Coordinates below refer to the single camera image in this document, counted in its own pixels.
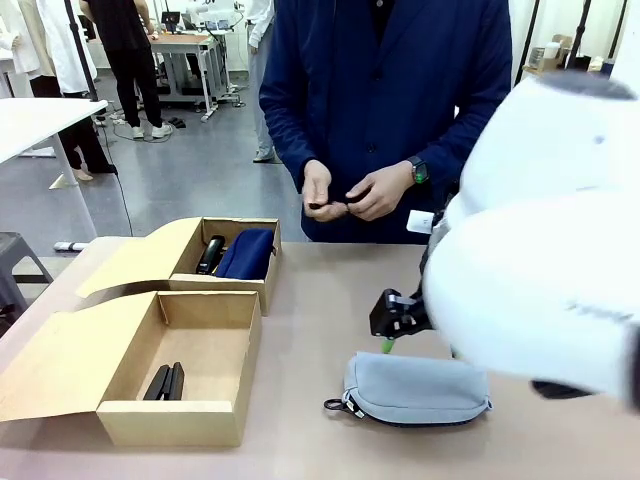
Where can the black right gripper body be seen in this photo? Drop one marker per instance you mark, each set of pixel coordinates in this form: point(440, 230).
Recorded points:
point(395, 315)

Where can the grey fabric pouch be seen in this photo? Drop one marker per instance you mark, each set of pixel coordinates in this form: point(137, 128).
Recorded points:
point(415, 390)

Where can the blue fabric pouch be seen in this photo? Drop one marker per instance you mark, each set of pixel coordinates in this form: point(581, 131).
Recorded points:
point(245, 255)

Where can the black stapler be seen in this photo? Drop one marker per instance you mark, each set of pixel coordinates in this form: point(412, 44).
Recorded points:
point(165, 382)
point(210, 252)

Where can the small cardboard box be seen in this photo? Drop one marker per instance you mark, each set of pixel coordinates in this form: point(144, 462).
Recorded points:
point(150, 255)

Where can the large cardboard box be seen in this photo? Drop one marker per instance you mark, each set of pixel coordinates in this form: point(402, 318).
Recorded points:
point(60, 365)

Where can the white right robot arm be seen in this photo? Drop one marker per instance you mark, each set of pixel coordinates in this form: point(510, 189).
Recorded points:
point(525, 200)

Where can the cardboard box on shelf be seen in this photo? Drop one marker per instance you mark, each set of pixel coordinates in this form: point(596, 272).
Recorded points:
point(547, 55)

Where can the person's left hand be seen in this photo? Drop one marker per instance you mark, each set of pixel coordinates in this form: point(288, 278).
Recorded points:
point(382, 192)

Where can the person's right hand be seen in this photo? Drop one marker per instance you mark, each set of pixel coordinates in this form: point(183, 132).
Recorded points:
point(317, 187)

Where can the white paper tag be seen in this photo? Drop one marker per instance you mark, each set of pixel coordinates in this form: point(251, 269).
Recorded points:
point(420, 221)

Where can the black wrist watch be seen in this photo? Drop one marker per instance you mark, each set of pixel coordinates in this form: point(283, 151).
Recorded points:
point(420, 172)

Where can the person in blue coat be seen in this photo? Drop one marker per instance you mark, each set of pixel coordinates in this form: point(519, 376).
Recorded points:
point(375, 100)

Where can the person in grey trousers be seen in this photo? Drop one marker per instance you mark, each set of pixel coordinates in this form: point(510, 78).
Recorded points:
point(262, 75)

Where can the thin black stand pole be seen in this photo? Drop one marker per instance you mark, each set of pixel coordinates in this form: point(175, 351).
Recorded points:
point(525, 45)

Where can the white tube on floor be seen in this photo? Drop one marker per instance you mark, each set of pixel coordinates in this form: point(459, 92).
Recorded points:
point(70, 246)

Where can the thick black stand pole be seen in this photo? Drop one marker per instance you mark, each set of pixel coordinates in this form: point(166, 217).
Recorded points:
point(580, 35)

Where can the yellow floor wedge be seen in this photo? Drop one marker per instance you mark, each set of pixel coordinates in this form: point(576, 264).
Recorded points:
point(61, 182)

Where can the person in black clothes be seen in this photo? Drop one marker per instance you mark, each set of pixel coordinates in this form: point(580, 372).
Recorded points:
point(125, 50)

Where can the grey metal stool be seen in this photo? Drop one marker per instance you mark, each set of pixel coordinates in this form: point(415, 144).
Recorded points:
point(15, 260)

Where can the black tripod pole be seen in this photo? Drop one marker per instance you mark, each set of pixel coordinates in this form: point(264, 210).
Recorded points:
point(82, 55)

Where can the white table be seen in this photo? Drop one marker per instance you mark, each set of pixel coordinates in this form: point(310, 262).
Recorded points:
point(35, 125)

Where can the person in white lab coat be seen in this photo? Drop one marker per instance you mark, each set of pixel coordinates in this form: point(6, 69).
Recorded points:
point(65, 45)

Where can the person in beige coat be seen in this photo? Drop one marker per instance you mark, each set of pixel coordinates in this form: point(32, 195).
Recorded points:
point(20, 45)

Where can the wood-top desk with white frame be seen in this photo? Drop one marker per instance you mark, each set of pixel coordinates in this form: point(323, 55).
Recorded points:
point(185, 42)

